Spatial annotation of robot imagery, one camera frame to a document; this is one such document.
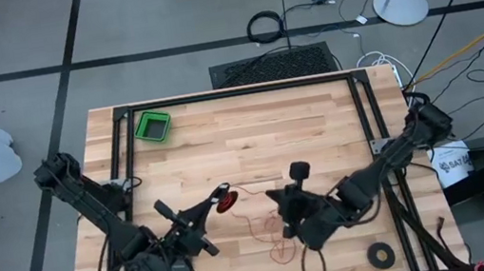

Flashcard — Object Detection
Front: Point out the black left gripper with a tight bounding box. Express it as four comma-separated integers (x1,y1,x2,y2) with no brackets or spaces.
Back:
153,183,242,264

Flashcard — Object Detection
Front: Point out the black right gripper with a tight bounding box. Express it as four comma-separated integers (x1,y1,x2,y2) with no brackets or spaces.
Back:
261,158,330,242

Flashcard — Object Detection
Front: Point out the black cord spool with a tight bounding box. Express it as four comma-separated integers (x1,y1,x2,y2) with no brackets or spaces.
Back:
210,182,242,217

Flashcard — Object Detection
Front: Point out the green square container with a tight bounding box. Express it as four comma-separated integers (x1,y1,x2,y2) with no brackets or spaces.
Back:
131,107,175,146

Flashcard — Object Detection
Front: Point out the black tape roll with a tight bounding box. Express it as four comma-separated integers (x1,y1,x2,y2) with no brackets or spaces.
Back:
365,240,398,271

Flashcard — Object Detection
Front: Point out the black floor mat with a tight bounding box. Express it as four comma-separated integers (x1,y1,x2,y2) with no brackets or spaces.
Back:
206,39,340,91

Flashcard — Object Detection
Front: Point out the black cable with yellow tag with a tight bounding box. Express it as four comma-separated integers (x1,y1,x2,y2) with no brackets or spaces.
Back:
297,241,329,271

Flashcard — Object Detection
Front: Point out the white power strip cable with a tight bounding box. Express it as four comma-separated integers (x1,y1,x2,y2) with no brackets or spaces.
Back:
354,46,420,116

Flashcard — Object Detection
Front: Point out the black coiled floor cable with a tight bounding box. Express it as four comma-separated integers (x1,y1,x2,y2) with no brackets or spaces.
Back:
244,7,289,48

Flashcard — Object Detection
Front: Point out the yellow floor cable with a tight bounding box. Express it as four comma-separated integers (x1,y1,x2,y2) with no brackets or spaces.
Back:
400,8,484,87

